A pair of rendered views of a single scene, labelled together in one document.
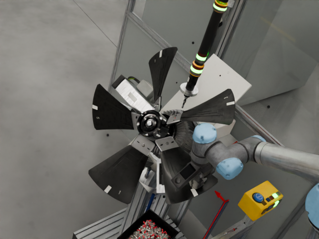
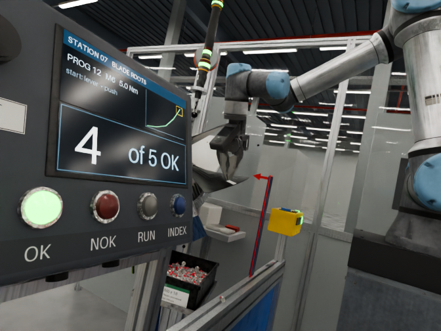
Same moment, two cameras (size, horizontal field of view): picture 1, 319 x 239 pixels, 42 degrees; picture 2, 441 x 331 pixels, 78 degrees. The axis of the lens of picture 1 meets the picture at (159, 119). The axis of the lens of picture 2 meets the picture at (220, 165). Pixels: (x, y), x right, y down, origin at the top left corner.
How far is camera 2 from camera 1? 1.20 m
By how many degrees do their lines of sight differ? 43
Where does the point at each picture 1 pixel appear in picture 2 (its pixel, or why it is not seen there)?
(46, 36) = not seen: hidden behind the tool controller
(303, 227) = (318, 284)
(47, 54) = not seen: hidden behind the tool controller
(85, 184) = not seen: outside the picture
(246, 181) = (246, 268)
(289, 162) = (332, 64)
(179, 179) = (220, 137)
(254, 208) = (288, 219)
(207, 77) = (196, 146)
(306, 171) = (354, 56)
